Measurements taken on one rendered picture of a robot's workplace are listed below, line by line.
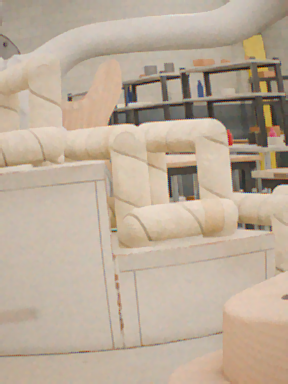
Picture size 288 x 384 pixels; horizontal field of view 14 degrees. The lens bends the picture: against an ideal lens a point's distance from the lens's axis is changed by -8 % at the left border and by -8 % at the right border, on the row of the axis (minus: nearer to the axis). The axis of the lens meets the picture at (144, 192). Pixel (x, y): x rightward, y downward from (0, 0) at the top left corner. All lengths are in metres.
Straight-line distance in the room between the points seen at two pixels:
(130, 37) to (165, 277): 0.58
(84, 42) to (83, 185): 0.55
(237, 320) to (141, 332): 0.50
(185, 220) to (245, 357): 0.55
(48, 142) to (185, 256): 0.16
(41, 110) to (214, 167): 0.17
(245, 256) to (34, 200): 0.21
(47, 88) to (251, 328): 0.56
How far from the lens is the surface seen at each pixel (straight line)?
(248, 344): 0.57
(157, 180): 1.29
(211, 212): 1.12
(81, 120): 1.95
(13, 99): 1.25
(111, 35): 1.59
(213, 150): 1.13
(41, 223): 1.04
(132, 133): 1.11
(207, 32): 1.64
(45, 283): 1.05
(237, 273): 1.11
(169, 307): 1.09
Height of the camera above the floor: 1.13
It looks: 3 degrees down
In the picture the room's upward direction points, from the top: 5 degrees counter-clockwise
